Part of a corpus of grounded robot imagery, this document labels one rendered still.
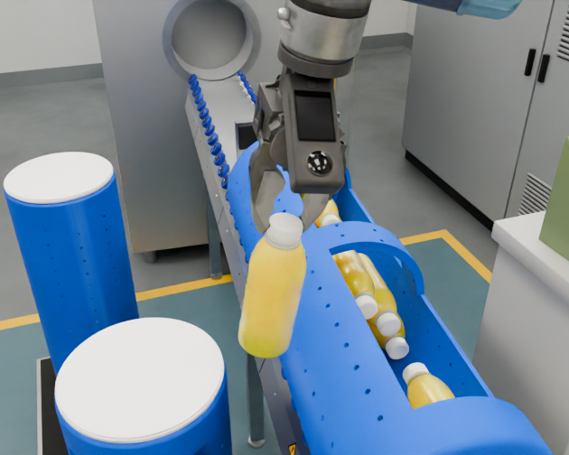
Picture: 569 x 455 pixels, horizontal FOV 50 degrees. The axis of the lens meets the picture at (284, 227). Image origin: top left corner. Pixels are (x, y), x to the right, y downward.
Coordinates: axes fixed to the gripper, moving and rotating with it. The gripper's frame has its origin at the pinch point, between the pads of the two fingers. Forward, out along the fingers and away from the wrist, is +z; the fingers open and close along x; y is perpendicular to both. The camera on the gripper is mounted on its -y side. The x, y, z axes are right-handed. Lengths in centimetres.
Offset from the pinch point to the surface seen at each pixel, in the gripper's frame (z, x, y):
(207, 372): 42.3, 2.5, 12.9
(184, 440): 44.8, 7.4, 2.4
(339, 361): 21.4, -10.9, -2.8
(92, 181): 56, 21, 86
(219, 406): 44.5, 1.2, 7.4
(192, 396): 42.1, 5.6, 8.2
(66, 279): 80, 28, 75
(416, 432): 16.1, -14.4, -17.3
